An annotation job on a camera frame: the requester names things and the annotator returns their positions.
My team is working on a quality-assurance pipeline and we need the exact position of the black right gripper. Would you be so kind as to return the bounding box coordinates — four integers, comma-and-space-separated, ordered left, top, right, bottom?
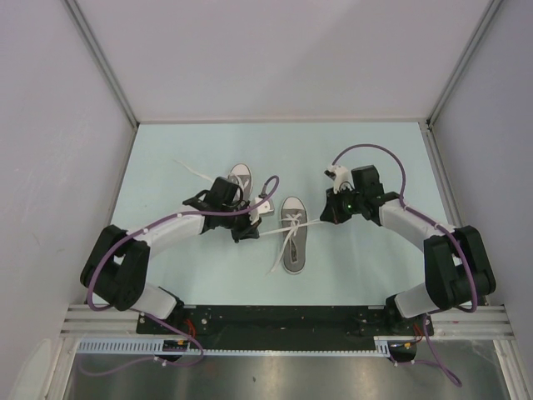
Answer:
321, 183, 365, 224

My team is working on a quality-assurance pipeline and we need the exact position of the white shoelace of sneaker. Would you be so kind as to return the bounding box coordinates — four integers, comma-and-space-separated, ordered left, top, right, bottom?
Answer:
260, 210, 322, 275
174, 159, 214, 183

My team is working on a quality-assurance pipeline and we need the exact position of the grey canvas sneaker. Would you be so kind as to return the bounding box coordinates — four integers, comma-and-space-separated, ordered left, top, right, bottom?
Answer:
281, 197, 309, 275
227, 163, 253, 201

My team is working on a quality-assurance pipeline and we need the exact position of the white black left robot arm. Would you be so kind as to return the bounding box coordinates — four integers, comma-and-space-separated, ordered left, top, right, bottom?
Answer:
93, 172, 261, 333

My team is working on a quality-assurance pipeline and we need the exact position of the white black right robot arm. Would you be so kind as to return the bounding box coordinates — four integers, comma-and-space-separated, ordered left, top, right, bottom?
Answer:
320, 165, 496, 334

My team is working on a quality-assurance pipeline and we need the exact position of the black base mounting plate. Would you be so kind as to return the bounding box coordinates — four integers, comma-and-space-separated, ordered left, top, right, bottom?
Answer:
137, 304, 435, 351

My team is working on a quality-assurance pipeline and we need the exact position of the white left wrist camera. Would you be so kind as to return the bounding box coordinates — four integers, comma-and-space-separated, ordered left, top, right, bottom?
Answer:
249, 197, 275, 224

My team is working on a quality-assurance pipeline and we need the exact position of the aluminium frame rail front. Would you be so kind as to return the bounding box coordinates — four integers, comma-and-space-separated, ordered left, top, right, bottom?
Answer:
60, 305, 515, 340

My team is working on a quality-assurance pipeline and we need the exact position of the white slotted cable duct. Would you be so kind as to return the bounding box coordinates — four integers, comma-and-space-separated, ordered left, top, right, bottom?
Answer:
77, 337, 390, 358

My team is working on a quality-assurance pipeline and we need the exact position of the aluminium corner post right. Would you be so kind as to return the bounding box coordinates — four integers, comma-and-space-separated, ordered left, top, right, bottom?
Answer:
426, 0, 506, 129

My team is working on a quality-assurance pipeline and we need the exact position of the aluminium corner post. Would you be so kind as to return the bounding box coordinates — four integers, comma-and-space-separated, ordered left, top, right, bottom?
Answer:
426, 0, 506, 129
62, 0, 140, 132

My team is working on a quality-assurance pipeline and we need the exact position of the aluminium corner post left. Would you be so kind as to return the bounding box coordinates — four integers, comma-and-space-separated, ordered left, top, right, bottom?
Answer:
62, 0, 140, 132

